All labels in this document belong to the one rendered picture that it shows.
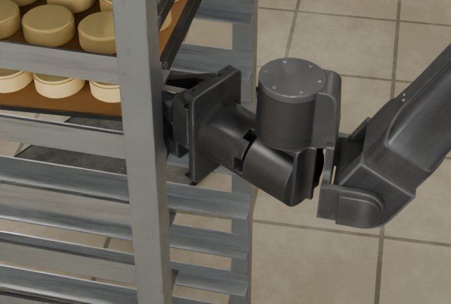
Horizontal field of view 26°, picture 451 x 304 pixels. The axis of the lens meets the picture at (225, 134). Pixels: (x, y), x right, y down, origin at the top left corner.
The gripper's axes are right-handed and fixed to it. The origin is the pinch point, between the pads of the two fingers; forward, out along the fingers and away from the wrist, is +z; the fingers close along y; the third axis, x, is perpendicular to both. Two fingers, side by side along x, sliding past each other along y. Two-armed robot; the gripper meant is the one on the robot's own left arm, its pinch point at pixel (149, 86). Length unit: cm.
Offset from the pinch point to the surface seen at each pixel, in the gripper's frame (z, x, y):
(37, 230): 78, -35, -100
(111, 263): 0.0, 6.7, -20.0
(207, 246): 19, -29, -59
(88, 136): 1.0, 7.2, -2.5
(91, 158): 86, -59, -99
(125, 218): -1.7, 5.8, -12.8
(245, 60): 15.2, -32.6, -21.2
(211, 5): 19.6, -30.2, -13.1
